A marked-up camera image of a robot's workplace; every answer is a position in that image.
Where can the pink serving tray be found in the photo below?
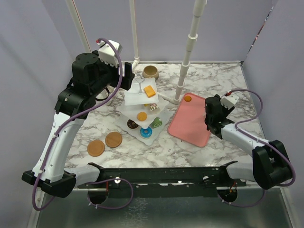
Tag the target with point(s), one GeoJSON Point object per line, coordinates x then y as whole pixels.
{"type": "Point", "coordinates": [188, 123]}

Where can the white pvc frame left pole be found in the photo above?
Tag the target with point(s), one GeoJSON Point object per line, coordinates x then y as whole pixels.
{"type": "Point", "coordinates": [78, 24]}

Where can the chocolate swiss roll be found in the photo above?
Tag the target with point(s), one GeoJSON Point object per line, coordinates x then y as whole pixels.
{"type": "Point", "coordinates": [154, 107]}

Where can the wooden coaster near edge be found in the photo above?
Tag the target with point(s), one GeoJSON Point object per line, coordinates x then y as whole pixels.
{"type": "Point", "coordinates": [95, 148]}

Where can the white pvc frame right pole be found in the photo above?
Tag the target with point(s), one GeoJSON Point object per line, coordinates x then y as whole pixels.
{"type": "Point", "coordinates": [198, 9]}

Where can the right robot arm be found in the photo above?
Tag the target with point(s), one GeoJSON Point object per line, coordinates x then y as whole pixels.
{"type": "Point", "coordinates": [270, 165]}

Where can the orange cookie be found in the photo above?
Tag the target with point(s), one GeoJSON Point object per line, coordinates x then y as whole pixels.
{"type": "Point", "coordinates": [187, 98]}

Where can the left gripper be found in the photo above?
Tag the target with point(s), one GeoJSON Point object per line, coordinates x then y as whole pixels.
{"type": "Point", "coordinates": [126, 80]}

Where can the white pvc frame pole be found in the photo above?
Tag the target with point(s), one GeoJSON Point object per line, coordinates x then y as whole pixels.
{"type": "Point", "coordinates": [78, 24]}
{"type": "Point", "coordinates": [198, 9]}
{"type": "Point", "coordinates": [134, 34]}

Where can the white tiered serving stand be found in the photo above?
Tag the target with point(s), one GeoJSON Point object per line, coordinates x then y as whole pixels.
{"type": "Point", "coordinates": [134, 100]}

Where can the blue frosted donut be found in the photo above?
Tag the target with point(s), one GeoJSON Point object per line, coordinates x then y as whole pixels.
{"type": "Point", "coordinates": [146, 133]}

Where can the chocolate donut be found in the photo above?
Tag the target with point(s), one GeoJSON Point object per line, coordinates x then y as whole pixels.
{"type": "Point", "coordinates": [132, 124]}

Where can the white pvc frame middle pole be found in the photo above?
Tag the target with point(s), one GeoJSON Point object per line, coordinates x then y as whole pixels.
{"type": "Point", "coordinates": [134, 34]}

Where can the beige ceramic cup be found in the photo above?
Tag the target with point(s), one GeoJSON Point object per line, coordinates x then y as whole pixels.
{"type": "Point", "coordinates": [150, 72]}

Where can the wooden coaster near stand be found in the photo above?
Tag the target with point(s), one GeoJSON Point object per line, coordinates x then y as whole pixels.
{"type": "Point", "coordinates": [113, 139]}

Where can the yellow round biscuit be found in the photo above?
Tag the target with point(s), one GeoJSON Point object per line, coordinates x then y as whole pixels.
{"type": "Point", "coordinates": [142, 116]}

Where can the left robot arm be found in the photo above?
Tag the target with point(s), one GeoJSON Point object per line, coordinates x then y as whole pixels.
{"type": "Point", "coordinates": [91, 74]}

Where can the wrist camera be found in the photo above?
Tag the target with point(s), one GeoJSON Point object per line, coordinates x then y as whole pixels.
{"type": "Point", "coordinates": [106, 54]}
{"type": "Point", "coordinates": [229, 100]}

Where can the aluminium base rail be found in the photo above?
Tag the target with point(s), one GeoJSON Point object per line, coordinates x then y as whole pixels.
{"type": "Point", "coordinates": [166, 183]}

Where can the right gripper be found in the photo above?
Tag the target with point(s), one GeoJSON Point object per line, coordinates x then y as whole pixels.
{"type": "Point", "coordinates": [226, 111]}

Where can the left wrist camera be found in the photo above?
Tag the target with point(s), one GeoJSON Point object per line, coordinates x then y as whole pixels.
{"type": "Point", "coordinates": [106, 54]}

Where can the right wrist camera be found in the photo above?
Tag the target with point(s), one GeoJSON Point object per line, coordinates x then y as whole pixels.
{"type": "Point", "coordinates": [229, 100]}

